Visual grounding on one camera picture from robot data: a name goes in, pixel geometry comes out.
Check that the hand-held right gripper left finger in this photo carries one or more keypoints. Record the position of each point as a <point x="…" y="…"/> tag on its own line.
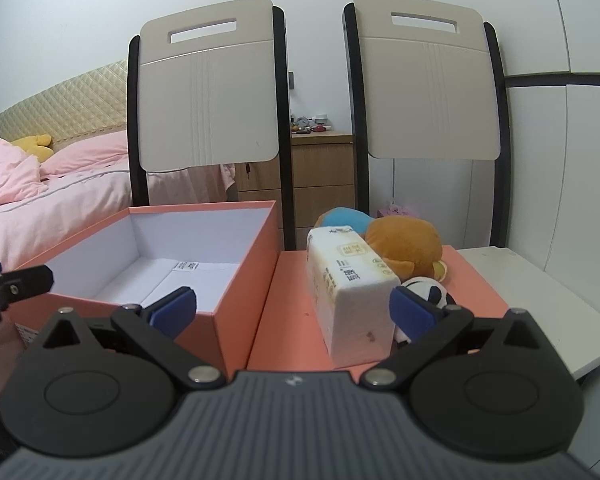
<point x="174" y="311"/>

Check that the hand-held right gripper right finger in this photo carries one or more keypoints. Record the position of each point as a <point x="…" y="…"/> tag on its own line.
<point x="409" y="312"/>

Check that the white tissue pack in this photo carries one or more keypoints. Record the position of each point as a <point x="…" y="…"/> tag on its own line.
<point x="350" y="310"/>

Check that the orange cardboard box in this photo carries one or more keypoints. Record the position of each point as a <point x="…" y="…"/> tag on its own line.
<point x="240" y="310"/>

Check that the orange box lid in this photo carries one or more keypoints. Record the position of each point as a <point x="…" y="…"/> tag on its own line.
<point x="290" y="300"/>

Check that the person's left forearm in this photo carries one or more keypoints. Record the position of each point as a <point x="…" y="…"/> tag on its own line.
<point x="0" y="355"/>

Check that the white desktop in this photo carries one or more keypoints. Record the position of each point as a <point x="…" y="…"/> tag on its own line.
<point x="545" y="310"/>

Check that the black and white plush toy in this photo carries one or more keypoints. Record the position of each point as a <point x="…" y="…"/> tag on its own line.
<point x="432" y="290"/>

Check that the orange plush toy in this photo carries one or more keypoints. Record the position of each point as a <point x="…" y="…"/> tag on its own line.
<point x="405" y="242"/>

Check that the bed with pink duvet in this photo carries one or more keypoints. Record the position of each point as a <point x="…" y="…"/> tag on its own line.
<point x="55" y="210"/>

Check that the crumpled pink quilt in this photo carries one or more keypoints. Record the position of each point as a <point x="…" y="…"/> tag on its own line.
<point x="5" y="175"/>

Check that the blue plush toy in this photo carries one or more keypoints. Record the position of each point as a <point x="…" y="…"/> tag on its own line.
<point x="345" y="217"/>

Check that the yellow plush toy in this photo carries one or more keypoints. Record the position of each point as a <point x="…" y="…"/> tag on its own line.
<point x="30" y="144"/>

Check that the pink pillow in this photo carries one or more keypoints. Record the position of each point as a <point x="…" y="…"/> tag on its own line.
<point x="90" y="155"/>

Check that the wooden dresser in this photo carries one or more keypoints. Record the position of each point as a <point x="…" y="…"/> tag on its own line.
<point x="320" y="170"/>

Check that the beige quilted headboard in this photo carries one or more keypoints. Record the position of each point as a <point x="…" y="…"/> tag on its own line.
<point x="70" y="105"/>

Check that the pile of small trinkets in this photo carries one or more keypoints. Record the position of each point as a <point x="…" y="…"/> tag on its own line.
<point x="307" y="124"/>

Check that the white wardrobe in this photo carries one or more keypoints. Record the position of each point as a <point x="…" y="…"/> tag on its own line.
<point x="555" y="20"/>

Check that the grey wall switch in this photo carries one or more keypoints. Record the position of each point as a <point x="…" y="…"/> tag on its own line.
<point x="293" y="79"/>

